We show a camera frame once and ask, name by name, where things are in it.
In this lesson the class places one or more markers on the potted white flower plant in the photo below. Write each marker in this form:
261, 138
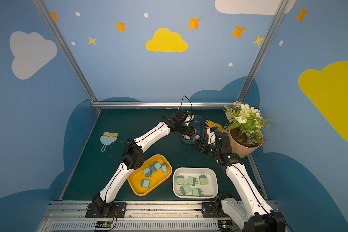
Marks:
245, 129

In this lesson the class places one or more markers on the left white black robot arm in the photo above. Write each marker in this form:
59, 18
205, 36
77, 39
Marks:
133, 158

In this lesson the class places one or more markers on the white plastic tray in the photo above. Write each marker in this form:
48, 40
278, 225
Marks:
209, 191

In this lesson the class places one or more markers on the blue plug upright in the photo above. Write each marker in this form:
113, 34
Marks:
147, 172

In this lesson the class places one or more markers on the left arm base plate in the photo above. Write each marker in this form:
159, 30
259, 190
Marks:
116, 210

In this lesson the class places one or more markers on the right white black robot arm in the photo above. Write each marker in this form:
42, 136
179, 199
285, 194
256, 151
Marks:
256, 215

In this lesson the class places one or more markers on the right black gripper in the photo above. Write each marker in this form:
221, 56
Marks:
206, 144

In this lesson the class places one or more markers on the dark blue plastic bin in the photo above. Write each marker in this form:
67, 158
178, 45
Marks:
198, 124

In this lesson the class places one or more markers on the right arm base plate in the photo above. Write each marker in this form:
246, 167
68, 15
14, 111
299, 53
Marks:
211, 209

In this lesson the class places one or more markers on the yellow plastic tray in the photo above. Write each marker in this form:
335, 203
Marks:
156, 179

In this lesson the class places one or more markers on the yellow work glove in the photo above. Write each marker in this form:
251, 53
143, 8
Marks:
210, 124

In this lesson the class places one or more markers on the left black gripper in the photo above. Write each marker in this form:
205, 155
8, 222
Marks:
191, 131

